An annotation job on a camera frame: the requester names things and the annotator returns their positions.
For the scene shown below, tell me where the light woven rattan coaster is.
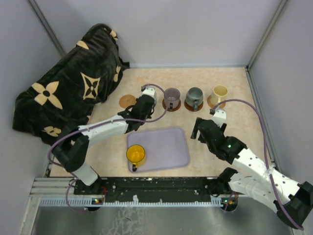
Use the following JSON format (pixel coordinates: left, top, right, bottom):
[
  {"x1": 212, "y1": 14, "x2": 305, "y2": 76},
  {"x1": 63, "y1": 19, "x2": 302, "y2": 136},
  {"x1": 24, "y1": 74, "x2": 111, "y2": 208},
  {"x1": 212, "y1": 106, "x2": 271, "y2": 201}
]
[
  {"x1": 207, "y1": 96, "x2": 226, "y2": 109},
  {"x1": 119, "y1": 94, "x2": 136, "y2": 109}
]

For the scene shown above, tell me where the purple glass mug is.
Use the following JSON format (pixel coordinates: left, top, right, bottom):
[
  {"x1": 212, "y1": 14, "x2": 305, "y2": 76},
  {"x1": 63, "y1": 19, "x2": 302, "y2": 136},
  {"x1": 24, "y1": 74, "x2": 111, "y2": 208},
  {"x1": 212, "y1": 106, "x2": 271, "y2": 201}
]
[{"x1": 163, "y1": 88, "x2": 180, "y2": 109}]

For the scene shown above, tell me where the dark brown wooden coaster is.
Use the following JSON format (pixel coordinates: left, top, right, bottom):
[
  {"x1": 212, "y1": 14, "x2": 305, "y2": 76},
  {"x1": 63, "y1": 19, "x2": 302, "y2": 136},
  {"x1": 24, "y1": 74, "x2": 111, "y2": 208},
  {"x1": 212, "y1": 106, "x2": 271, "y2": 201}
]
[
  {"x1": 162, "y1": 99, "x2": 181, "y2": 112},
  {"x1": 184, "y1": 100, "x2": 203, "y2": 112}
]

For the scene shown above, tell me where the yellow mug black handle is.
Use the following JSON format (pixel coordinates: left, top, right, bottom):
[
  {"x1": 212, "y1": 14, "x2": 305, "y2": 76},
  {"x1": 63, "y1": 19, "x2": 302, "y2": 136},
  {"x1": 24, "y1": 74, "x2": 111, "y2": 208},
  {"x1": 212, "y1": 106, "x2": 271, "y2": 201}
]
[{"x1": 126, "y1": 144, "x2": 146, "y2": 172}]

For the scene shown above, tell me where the lavender plastic tray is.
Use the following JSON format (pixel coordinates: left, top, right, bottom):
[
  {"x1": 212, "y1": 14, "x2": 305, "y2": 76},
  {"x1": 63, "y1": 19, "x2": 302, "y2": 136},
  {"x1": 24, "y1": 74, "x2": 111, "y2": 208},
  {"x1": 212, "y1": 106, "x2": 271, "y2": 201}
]
[{"x1": 127, "y1": 127, "x2": 190, "y2": 174}]

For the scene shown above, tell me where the grey green mug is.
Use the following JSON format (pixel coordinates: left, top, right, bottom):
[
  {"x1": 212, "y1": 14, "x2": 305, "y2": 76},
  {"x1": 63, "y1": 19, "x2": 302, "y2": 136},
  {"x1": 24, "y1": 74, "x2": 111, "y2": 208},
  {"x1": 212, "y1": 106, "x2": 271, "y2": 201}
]
[{"x1": 185, "y1": 87, "x2": 203, "y2": 110}]

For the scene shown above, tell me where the cream yellow mug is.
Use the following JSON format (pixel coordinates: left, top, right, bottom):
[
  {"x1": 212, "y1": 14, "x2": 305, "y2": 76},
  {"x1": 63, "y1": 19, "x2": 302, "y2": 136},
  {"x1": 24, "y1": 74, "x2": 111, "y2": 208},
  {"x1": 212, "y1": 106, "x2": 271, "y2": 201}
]
[{"x1": 210, "y1": 85, "x2": 228, "y2": 107}]

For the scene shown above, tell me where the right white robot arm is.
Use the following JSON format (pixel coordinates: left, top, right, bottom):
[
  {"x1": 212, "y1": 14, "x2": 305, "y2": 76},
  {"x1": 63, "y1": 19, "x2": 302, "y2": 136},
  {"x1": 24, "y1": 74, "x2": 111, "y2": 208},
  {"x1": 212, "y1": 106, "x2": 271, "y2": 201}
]
[{"x1": 191, "y1": 117, "x2": 313, "y2": 230}]

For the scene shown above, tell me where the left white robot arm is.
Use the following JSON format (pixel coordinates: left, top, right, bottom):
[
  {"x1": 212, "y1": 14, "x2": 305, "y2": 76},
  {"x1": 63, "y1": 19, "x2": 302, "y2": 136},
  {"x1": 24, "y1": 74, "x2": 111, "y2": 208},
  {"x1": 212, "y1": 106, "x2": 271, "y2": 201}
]
[{"x1": 52, "y1": 94, "x2": 156, "y2": 194}]

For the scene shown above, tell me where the black floral plush blanket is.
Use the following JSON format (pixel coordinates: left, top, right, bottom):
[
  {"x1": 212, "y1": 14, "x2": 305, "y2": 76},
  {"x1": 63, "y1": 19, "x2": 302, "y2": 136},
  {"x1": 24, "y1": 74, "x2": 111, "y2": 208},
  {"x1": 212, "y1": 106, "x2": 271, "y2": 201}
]
[{"x1": 12, "y1": 23, "x2": 129, "y2": 145}]

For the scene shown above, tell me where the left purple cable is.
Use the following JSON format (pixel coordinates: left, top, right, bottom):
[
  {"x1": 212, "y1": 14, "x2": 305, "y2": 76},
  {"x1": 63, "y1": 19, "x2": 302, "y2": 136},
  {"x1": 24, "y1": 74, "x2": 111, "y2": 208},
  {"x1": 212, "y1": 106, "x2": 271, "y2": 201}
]
[{"x1": 47, "y1": 83, "x2": 169, "y2": 213}]

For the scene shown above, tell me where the purple cable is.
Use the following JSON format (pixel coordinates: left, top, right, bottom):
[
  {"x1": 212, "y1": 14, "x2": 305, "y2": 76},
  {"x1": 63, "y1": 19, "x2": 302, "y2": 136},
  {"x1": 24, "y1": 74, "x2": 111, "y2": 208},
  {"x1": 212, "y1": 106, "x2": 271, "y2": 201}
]
[
  {"x1": 47, "y1": 83, "x2": 169, "y2": 213},
  {"x1": 210, "y1": 99, "x2": 305, "y2": 231}
]

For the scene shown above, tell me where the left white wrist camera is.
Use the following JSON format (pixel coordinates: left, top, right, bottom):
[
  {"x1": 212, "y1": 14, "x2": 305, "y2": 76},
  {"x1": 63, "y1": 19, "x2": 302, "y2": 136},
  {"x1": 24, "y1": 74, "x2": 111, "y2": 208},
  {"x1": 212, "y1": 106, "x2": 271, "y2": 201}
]
[{"x1": 141, "y1": 86, "x2": 157, "y2": 105}]

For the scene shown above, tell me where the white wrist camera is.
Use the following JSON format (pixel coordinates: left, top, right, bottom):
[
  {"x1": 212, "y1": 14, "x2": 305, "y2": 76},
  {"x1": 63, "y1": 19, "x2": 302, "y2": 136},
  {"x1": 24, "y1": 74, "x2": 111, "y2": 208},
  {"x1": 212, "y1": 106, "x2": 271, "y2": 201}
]
[
  {"x1": 210, "y1": 109, "x2": 226, "y2": 127},
  {"x1": 141, "y1": 86, "x2": 157, "y2": 105}
]

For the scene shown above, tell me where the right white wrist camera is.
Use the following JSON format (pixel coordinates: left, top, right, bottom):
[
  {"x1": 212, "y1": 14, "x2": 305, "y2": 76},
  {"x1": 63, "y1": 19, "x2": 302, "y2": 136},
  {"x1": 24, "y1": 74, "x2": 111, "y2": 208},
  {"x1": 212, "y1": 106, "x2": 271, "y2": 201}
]
[{"x1": 210, "y1": 109, "x2": 226, "y2": 127}]

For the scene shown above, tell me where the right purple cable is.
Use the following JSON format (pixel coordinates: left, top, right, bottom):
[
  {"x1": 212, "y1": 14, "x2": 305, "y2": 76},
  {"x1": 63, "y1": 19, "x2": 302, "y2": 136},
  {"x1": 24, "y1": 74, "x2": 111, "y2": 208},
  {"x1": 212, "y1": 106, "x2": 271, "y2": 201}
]
[{"x1": 210, "y1": 99, "x2": 305, "y2": 231}]

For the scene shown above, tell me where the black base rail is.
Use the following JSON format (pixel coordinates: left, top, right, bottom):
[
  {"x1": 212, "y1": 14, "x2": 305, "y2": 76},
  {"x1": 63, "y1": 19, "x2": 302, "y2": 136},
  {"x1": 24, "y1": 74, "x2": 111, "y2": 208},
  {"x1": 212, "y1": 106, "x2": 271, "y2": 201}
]
[{"x1": 74, "y1": 177, "x2": 231, "y2": 203}]

